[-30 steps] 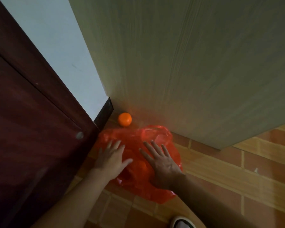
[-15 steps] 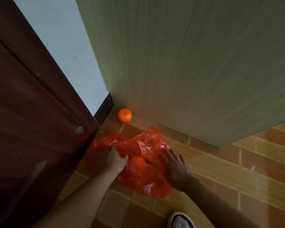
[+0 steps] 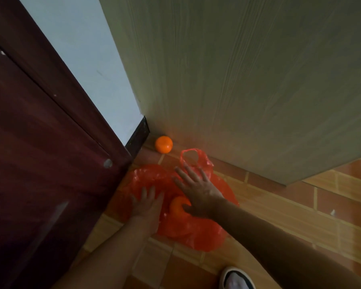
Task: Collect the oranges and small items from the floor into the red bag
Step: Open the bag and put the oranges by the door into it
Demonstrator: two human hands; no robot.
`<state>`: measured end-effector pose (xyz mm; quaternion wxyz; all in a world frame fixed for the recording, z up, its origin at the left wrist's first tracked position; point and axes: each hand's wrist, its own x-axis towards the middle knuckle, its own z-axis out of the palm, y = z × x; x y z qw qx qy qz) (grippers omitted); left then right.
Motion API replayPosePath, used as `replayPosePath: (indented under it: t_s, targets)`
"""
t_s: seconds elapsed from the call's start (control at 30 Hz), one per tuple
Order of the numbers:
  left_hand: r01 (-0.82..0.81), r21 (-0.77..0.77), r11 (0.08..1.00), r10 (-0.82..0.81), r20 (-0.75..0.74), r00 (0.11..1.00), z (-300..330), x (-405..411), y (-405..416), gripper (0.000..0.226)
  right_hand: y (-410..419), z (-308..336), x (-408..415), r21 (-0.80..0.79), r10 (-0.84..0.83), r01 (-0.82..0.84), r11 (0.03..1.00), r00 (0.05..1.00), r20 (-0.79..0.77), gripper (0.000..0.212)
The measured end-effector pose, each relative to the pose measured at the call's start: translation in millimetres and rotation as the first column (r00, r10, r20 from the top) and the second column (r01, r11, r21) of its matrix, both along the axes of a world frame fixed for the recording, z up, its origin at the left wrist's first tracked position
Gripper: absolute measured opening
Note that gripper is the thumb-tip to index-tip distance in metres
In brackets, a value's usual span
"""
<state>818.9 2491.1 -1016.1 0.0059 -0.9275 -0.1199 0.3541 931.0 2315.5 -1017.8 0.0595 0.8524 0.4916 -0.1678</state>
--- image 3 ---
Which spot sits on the person's left forearm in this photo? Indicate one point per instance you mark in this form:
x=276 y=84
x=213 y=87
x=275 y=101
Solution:
x=108 y=261

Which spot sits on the round silver door stopper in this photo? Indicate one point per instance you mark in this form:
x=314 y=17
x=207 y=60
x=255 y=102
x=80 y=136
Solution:
x=108 y=163

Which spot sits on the person's right forearm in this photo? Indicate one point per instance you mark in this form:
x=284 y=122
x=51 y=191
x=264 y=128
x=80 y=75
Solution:
x=288 y=255

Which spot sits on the person's left hand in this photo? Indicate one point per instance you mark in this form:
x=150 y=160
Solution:
x=146 y=210

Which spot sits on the red plastic bag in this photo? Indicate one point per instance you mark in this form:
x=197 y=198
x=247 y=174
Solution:
x=198 y=234

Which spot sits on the person's right hand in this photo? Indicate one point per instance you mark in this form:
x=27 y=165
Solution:
x=203 y=198

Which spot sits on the black baseboard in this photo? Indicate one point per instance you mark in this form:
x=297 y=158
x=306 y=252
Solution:
x=138 y=138

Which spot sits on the white right slipper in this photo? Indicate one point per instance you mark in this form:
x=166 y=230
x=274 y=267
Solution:
x=236 y=279

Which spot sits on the white sliding door wardrobe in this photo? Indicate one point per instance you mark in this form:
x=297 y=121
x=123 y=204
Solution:
x=243 y=81

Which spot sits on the dark brown wooden door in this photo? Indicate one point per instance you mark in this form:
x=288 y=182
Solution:
x=42 y=162

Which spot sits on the small orange fruit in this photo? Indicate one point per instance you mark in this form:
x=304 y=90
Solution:
x=164 y=144
x=177 y=207

